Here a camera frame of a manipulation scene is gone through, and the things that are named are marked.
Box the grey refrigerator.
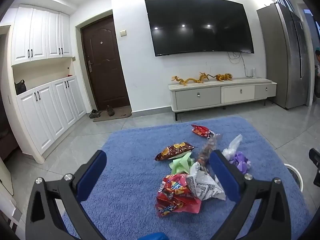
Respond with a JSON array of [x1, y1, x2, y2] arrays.
[[257, 2, 313, 109]]

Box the television cable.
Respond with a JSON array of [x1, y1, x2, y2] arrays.
[[227, 51, 253, 78]]

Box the green tissue packet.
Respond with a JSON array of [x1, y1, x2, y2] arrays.
[[169, 152, 192, 174]]

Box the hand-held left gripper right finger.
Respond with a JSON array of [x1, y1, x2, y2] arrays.
[[209, 149, 298, 240]]

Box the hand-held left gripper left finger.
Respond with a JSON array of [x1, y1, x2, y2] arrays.
[[25, 150, 108, 240]]

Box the long yellow dragon figurine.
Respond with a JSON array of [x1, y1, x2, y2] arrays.
[[171, 72, 209, 85]]

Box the white plastic bag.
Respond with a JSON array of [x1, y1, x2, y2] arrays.
[[222, 134, 243, 159]]

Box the black wall television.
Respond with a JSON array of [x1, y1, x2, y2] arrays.
[[144, 0, 255, 57]]

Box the black bag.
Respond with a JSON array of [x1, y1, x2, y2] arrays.
[[14, 79, 27, 95]]

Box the white printed plastic wrapper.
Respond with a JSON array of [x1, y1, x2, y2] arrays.
[[186, 162, 226, 202]]

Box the white round bin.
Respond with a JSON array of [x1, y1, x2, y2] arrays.
[[285, 164, 304, 193]]

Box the purple wrapper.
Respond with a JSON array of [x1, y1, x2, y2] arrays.
[[229, 151, 252, 174]]

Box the red snack packet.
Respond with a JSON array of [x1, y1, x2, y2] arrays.
[[190, 124, 215, 140], [155, 174, 202, 217]]

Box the brown chip bag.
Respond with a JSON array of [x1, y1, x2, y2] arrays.
[[154, 142, 195, 162]]

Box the white television stand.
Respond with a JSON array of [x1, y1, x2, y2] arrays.
[[168, 77, 277, 121]]

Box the brown door mat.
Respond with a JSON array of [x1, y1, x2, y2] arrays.
[[93, 106, 132, 122]]

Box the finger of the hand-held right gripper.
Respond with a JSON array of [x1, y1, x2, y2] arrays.
[[309, 148, 320, 188]]

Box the short orange dragon figurine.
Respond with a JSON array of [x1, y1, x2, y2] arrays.
[[209, 73, 233, 82]]

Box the grey curtain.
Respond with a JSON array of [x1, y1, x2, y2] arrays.
[[272, 0, 293, 8]]

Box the blue fluffy rug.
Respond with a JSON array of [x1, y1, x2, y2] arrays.
[[61, 116, 313, 240]]

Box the white hallway cabinet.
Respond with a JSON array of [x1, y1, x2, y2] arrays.
[[7, 4, 87, 164]]

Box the brown entrance door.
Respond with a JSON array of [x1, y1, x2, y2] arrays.
[[80, 15, 132, 113]]

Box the clear plastic wrapper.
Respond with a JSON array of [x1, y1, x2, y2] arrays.
[[197, 134, 223, 170]]

